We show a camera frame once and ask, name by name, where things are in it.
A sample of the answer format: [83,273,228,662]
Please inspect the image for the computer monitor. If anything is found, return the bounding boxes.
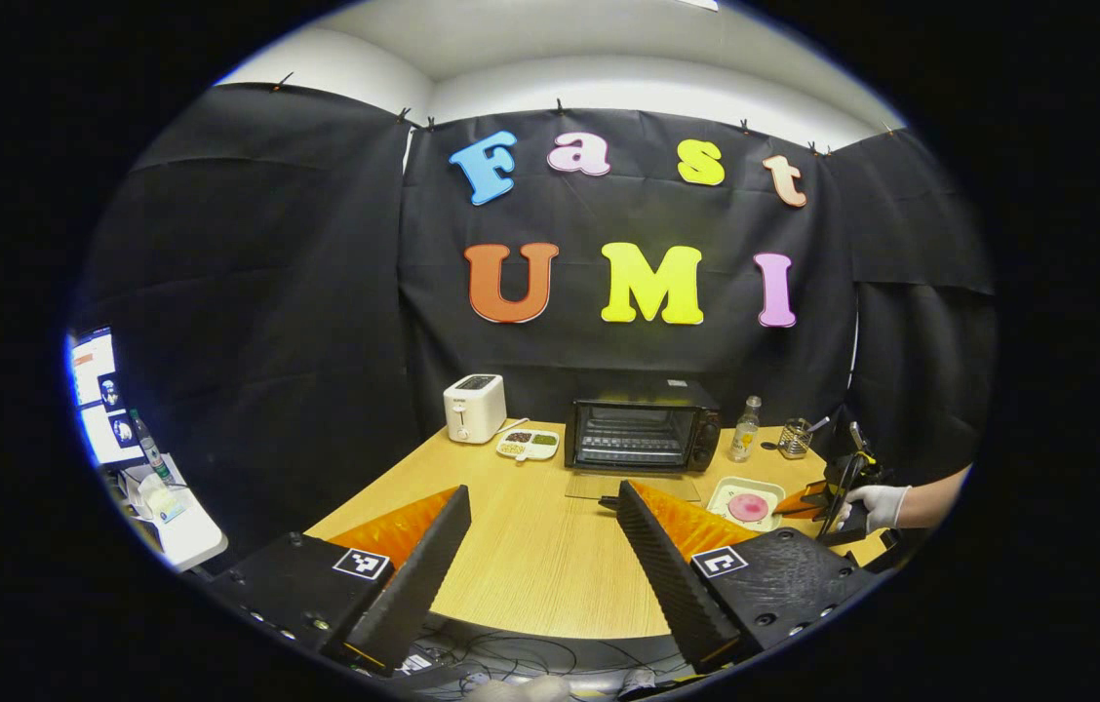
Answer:
[70,327,146,469]

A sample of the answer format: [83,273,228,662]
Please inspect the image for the wire mesh cup holder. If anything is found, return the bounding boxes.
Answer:
[777,418,814,460]

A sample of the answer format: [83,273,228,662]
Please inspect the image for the black electric oven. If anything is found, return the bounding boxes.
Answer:
[565,378,722,512]

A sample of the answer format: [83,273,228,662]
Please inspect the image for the white divided snack tray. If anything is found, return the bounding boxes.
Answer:
[496,429,561,462]

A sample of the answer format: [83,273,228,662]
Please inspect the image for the white toaster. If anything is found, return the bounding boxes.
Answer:
[443,374,508,445]

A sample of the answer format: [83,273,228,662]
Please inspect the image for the green plastic bottle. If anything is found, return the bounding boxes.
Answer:
[129,409,171,484]

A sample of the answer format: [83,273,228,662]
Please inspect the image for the white side table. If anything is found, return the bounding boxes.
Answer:
[106,453,229,573]

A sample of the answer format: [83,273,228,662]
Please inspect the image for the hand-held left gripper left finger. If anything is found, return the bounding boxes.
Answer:
[209,485,473,677]

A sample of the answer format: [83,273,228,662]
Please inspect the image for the white square plate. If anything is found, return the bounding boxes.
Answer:
[706,477,787,532]

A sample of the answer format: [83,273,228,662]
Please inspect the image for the black backdrop cloth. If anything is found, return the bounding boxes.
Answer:
[72,83,1000,566]

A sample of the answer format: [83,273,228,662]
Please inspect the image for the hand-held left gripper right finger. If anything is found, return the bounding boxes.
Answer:
[616,479,879,675]

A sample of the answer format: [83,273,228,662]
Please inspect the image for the clear glass bottle yellow label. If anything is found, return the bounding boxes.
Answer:
[728,396,763,463]

